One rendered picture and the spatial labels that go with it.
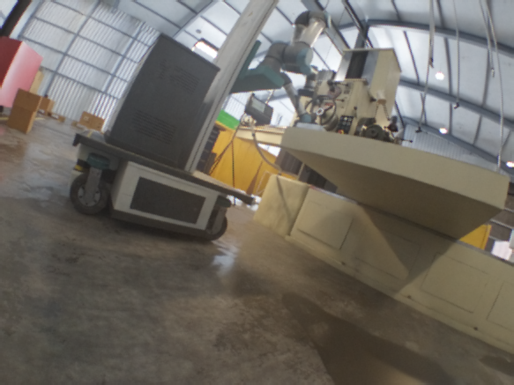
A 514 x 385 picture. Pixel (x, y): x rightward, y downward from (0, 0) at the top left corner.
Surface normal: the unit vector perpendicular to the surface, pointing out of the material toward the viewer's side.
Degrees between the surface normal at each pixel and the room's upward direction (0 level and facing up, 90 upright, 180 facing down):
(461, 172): 90
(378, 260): 90
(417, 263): 90
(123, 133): 90
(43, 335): 0
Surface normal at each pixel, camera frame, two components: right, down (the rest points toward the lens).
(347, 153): -0.66, -0.26
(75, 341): 0.38, -0.92
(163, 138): 0.62, 0.28
